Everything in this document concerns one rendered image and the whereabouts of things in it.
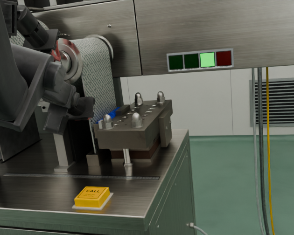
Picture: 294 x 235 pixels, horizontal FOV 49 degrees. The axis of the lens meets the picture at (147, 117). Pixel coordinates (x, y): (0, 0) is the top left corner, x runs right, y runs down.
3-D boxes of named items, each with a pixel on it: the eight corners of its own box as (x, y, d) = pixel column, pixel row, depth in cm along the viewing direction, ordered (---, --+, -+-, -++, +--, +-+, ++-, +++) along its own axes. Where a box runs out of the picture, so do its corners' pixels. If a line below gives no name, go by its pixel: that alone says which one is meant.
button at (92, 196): (75, 207, 84) (73, 198, 83) (87, 193, 90) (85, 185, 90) (100, 208, 82) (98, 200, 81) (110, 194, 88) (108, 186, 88)
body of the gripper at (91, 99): (94, 118, 99) (82, 112, 92) (65, 119, 102) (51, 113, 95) (95, 98, 100) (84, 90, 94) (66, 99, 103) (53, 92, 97)
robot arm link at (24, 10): (17, 20, 79) (28, 2, 80) (-4, 17, 81) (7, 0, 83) (33, 38, 85) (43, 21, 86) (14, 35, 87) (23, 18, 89)
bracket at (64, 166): (53, 172, 107) (35, 81, 99) (63, 164, 113) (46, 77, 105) (66, 173, 106) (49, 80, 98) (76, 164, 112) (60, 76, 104)
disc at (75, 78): (43, 84, 107) (38, 38, 103) (44, 84, 107) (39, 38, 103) (84, 86, 103) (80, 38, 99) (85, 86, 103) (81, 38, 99)
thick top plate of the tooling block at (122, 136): (98, 148, 104) (95, 130, 102) (136, 114, 141) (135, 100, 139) (146, 148, 99) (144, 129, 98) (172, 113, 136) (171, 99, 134)
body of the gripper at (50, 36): (56, 51, 89) (41, 34, 83) (24, 53, 92) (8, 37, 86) (61, 32, 92) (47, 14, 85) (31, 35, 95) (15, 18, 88)
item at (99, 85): (90, 131, 108) (81, 76, 103) (115, 112, 129) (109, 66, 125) (92, 131, 108) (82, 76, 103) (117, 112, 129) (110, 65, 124)
